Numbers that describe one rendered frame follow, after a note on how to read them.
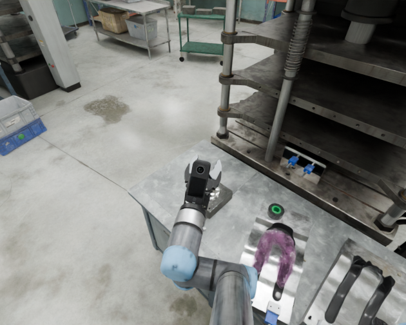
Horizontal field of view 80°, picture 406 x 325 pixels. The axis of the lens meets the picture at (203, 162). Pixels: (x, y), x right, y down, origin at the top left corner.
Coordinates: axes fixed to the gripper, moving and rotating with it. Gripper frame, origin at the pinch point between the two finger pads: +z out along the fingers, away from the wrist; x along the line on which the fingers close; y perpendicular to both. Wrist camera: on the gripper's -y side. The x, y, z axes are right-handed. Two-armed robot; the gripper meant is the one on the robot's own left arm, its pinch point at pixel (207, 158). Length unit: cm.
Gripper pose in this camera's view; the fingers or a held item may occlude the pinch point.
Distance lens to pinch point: 75.3
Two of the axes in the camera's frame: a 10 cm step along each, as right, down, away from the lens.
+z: 2.0, -6.8, 7.1
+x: 9.7, 2.4, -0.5
